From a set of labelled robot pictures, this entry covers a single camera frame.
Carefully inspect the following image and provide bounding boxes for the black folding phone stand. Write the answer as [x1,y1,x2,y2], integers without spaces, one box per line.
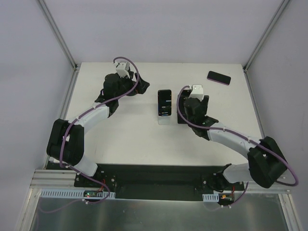
[177,90,190,124]

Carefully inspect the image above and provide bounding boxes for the black smartphone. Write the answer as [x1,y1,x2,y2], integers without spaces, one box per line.
[157,90,172,116]

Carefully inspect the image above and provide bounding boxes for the silver metal phone stand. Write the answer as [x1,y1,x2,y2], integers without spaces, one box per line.
[158,115,171,125]

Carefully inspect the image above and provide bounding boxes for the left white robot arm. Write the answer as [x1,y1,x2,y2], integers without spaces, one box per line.
[47,71,150,187]

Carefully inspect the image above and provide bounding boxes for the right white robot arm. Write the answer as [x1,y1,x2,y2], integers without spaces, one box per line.
[178,96,287,191]

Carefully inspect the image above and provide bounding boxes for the purple-case smartphone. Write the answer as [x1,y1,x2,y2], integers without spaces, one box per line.
[207,71,231,86]

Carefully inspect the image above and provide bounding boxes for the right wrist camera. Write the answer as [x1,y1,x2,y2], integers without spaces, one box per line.
[189,84,204,101]

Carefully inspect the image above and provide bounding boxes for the right white cable duct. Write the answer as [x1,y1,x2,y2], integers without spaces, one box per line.
[202,193,219,203]

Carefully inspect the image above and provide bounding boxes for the white cable duct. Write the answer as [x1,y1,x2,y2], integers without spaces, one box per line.
[40,189,116,200]
[202,193,219,203]

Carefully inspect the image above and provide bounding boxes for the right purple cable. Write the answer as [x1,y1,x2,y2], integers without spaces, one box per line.
[177,85,299,212]

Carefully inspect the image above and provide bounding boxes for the left aluminium frame post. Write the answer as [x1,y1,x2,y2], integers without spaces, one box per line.
[36,0,78,70]

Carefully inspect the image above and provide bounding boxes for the aluminium frame post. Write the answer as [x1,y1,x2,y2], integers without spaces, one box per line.
[243,0,292,73]
[36,0,78,70]

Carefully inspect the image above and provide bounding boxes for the right aluminium frame post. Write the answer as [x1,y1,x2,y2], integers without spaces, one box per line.
[243,0,292,73]

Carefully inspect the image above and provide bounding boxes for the aluminium front rail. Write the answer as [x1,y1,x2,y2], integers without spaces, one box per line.
[30,169,76,189]

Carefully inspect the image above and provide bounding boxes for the left white cable duct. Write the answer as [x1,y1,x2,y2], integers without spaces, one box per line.
[40,189,116,200]

